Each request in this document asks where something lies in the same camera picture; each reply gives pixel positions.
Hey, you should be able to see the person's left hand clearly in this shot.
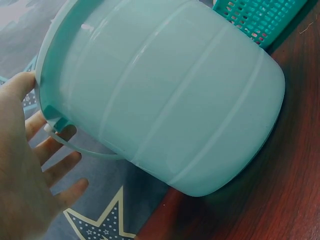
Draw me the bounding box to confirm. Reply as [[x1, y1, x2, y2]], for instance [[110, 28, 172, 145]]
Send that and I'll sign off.
[[0, 71, 90, 240]]

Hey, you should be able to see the light teal plastic bucket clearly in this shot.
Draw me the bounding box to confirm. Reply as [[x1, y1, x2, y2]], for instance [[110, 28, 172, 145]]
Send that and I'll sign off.
[[33, 0, 286, 198]]

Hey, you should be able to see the teal perforated plastic basket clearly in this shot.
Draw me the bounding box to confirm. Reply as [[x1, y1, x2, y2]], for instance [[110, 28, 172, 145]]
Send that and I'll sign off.
[[212, 0, 314, 49]]

